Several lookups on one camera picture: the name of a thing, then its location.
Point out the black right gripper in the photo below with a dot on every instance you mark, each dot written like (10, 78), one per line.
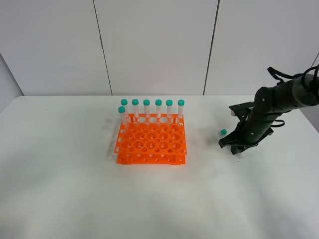
(252, 128)

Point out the teal-capped test tube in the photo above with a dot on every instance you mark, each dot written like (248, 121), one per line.
(123, 119)
(223, 132)

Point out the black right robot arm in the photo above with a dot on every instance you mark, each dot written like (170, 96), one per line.
(291, 93)

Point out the row tube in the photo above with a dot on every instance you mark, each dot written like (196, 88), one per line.
(169, 104)
(135, 103)
(158, 104)
(146, 104)
(124, 103)
(180, 109)

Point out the orange test tube rack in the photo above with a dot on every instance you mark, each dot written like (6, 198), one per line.
(152, 140)

